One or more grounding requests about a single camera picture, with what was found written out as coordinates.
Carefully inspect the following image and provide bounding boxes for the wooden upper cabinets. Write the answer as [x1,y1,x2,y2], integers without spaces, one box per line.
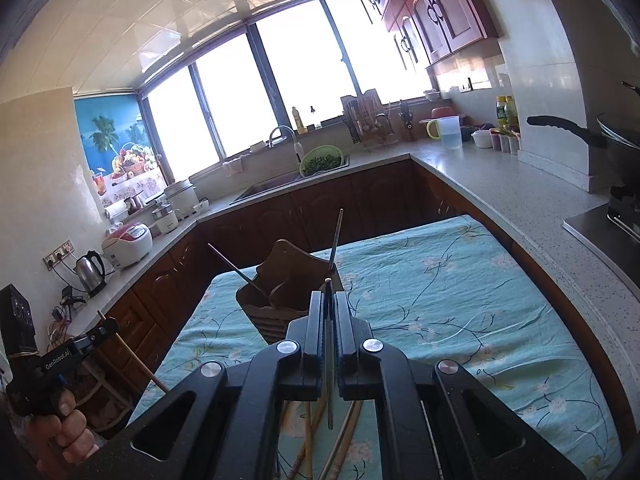
[340,0,501,68]

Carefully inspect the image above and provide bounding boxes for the clear pitcher with green handle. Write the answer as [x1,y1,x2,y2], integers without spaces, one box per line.
[426,115,463,151]

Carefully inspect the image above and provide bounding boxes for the small steamer pot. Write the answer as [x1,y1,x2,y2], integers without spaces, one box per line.
[150,200,181,235]

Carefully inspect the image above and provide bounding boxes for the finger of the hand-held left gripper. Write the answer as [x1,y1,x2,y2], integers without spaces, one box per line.
[70,317,121,359]

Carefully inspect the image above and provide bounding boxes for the gas stove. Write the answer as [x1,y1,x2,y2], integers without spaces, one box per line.
[562,185,640,281]

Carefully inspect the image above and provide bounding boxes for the black wok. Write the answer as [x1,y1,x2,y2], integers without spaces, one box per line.
[526,110,640,186]

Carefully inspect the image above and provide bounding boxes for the steel electric kettle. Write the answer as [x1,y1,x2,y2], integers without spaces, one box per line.
[75,250,107,298]

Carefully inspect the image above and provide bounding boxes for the wooden utensil holder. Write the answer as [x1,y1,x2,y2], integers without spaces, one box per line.
[235,239,346,346]

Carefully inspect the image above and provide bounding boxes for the green colander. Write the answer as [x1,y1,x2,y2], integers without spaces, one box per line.
[299,146,347,178]

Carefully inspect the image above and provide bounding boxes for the knife block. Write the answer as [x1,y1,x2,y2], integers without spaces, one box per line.
[397,100,417,143]

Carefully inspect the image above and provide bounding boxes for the kitchen window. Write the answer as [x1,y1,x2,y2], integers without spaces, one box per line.
[137,0,436,181]

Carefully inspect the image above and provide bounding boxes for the chrome sink faucet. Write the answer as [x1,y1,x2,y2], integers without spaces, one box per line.
[267,125,306,166]

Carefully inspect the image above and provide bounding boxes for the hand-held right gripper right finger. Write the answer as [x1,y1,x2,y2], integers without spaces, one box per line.
[334,292,586,480]

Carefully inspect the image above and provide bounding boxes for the wall power outlet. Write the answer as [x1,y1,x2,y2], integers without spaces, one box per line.
[43,241,76,267]

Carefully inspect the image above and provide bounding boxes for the teal floral tablecloth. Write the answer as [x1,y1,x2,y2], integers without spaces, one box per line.
[127,215,623,480]

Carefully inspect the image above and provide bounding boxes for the wooden lower cabinets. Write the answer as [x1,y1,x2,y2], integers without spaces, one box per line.
[85,155,526,411]

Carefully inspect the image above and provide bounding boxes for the tangle of charger cables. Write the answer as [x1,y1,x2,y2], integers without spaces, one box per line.
[47,285,88,341]

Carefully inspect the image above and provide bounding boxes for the metal chopstick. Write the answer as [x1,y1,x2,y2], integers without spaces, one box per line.
[324,278,335,430]
[327,208,345,267]

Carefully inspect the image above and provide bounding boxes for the wooden chopsticks in holder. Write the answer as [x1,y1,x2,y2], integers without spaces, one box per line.
[207,243,273,307]

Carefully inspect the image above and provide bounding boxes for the white electric cooker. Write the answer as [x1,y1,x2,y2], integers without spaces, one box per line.
[162,177,198,218]

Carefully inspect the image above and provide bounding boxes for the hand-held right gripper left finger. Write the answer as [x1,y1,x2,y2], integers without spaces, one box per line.
[70,291,328,480]

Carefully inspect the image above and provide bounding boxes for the tropical fruit wall poster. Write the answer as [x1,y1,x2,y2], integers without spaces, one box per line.
[74,91,168,208]

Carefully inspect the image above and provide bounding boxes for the white and red rice cooker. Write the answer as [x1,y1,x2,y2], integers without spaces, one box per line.
[101,222,153,269]

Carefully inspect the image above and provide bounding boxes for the person's left hand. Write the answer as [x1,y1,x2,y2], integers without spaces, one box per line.
[25,389,101,478]

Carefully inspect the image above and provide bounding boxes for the kitchen sink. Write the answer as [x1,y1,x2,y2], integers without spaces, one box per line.
[230,157,351,206]

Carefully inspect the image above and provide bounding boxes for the dish drying rack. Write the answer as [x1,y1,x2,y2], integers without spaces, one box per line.
[341,87,401,153]

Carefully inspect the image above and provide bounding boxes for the wooden cabinets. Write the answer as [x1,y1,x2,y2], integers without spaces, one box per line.
[85,155,526,411]
[340,0,501,68]

